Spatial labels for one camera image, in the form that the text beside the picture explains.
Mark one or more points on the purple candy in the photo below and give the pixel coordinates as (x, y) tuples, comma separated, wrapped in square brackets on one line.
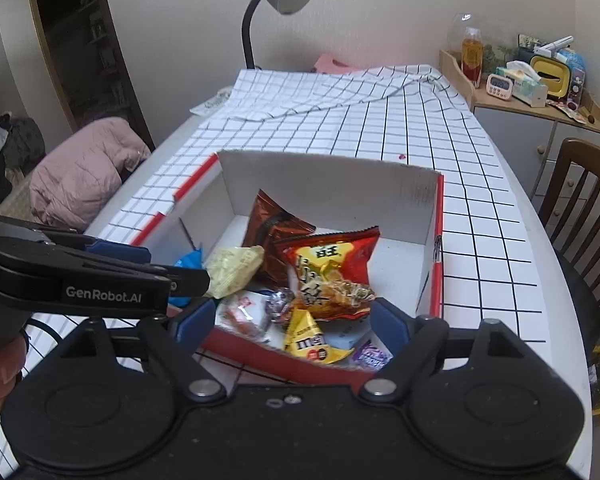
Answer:
[(372, 357)]

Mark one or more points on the white tube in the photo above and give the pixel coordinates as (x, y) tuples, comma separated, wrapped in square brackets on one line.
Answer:
[(555, 45)]

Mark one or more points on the dark bookshelf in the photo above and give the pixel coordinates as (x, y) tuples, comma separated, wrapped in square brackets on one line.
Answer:
[(80, 35)]

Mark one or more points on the person's left hand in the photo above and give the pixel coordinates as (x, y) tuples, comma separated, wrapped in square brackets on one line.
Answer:
[(2, 375)]

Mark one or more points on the red yellow snack packet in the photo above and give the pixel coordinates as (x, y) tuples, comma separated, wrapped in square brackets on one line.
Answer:
[(330, 260)]

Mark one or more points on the green orange candy packet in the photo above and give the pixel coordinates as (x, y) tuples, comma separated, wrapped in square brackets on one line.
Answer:
[(240, 317)]

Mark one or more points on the red cardboard box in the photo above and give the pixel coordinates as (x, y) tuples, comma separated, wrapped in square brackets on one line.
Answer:
[(330, 180)]

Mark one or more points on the orange drink bottle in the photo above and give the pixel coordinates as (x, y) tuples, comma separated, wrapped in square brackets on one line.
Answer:
[(471, 55)]

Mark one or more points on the pink padded jacket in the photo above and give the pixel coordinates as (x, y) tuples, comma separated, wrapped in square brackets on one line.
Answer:
[(80, 170)]

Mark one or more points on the white checked tablecloth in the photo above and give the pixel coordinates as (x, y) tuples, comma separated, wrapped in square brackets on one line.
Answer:
[(330, 125)]

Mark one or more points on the yellow chocolate packet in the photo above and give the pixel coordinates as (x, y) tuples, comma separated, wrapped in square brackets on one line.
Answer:
[(305, 340)]

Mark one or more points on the wooden side cabinet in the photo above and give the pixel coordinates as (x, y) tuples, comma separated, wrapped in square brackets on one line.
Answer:
[(510, 135)]

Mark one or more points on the pink plastic item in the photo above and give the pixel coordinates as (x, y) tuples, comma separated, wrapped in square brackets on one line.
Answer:
[(330, 64)]

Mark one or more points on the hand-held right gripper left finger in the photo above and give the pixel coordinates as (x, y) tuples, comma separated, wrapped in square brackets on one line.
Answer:
[(195, 322)]

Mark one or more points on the clear plastic packet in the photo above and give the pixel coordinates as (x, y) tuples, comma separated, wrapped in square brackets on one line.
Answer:
[(212, 102)]

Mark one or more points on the brown snack packet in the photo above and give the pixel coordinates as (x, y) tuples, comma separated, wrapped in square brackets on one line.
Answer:
[(265, 220)]

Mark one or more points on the white kitchen timer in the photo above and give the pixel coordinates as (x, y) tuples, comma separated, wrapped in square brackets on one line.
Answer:
[(498, 85)]

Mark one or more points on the brown wooden chair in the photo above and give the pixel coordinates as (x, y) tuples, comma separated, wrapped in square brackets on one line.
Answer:
[(587, 160)]

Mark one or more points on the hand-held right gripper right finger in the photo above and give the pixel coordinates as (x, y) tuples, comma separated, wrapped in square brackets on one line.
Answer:
[(390, 325)]

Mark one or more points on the clear plastic bottle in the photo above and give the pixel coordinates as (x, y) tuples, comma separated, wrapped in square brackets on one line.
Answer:
[(457, 30)]

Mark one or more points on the yellow box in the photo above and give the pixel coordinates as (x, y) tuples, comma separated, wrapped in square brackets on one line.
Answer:
[(550, 67)]

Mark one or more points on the green white tissue box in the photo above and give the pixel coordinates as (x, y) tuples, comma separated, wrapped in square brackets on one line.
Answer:
[(525, 90)]

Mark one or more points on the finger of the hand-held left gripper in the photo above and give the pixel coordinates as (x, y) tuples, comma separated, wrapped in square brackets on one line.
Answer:
[(120, 252), (190, 282)]

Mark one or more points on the blue patterned box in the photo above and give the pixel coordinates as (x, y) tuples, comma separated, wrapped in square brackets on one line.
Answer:
[(575, 62)]

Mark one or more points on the blue white cookie packet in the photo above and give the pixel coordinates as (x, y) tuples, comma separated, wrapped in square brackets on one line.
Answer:
[(190, 259)]

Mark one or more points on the pale yellow snack packet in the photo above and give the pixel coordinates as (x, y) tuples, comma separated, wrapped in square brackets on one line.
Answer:
[(232, 267)]

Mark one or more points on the silver candy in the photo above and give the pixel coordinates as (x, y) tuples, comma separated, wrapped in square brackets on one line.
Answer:
[(279, 302)]

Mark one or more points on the dark clothes pile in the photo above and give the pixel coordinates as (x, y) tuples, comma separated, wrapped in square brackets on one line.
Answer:
[(25, 140)]

